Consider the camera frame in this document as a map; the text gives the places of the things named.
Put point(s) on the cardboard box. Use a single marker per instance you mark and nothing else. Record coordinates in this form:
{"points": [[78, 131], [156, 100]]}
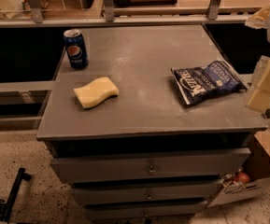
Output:
{"points": [[257, 166]]}

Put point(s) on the blue Kettle chip bag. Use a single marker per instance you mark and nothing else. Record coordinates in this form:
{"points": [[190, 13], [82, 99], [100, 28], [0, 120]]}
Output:
{"points": [[214, 80]]}

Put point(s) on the top grey drawer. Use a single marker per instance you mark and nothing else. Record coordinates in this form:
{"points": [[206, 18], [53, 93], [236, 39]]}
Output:
{"points": [[149, 165]]}

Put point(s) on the red round item in box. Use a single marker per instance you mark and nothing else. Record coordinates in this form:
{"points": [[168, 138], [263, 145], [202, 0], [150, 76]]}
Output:
{"points": [[242, 177]]}

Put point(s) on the yellow sponge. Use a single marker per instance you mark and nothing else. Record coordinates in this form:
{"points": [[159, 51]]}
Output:
{"points": [[96, 92]]}

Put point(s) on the middle grey drawer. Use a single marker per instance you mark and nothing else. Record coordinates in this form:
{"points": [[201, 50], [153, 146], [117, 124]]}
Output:
{"points": [[146, 192]]}

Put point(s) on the grey drawer cabinet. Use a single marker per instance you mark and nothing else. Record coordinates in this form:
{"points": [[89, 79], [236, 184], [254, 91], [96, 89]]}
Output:
{"points": [[149, 114]]}

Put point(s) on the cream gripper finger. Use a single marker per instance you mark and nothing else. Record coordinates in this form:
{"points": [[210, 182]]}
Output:
{"points": [[260, 98], [259, 19]]}

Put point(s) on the bottom grey drawer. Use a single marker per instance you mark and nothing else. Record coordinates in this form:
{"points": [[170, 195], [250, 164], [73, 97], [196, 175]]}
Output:
{"points": [[152, 209]]}

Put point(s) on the grey metal railing frame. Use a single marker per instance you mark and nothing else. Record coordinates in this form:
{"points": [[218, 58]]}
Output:
{"points": [[73, 13]]}

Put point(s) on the black stand leg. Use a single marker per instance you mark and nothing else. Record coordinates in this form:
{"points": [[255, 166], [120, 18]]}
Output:
{"points": [[21, 176]]}

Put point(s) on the grey drawer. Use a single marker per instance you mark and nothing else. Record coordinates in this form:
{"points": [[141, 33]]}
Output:
{"points": [[149, 165], [152, 209], [146, 192]]}

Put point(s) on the blue Pepsi can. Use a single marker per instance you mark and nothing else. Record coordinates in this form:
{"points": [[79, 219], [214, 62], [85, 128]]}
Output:
{"points": [[75, 48]]}

